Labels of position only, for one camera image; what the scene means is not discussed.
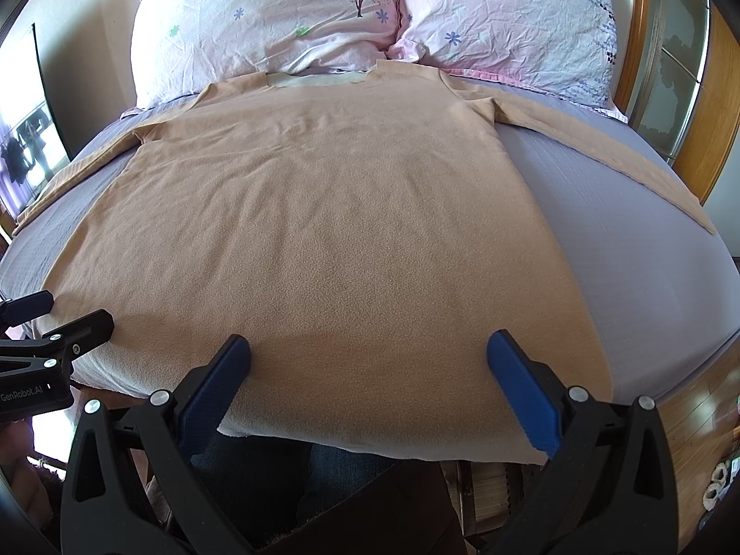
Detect tan long-sleeve shirt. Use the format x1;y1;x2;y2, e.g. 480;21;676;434
21;62;712;463

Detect lavender bed sheet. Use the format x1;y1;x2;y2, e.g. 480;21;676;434
1;79;739;402

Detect white slippers on floor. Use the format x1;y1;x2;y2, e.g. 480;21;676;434
703;461;730;512

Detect left floral pink pillow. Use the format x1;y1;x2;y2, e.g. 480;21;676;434
130;0;399;109

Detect floral pink pillow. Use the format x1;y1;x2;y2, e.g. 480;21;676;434
388;0;623;119
130;0;399;109

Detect wooden headboard with glass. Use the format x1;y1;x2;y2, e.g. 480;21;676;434
613;0;739;203

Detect right floral pink pillow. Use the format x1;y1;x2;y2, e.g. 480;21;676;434
388;0;623;119

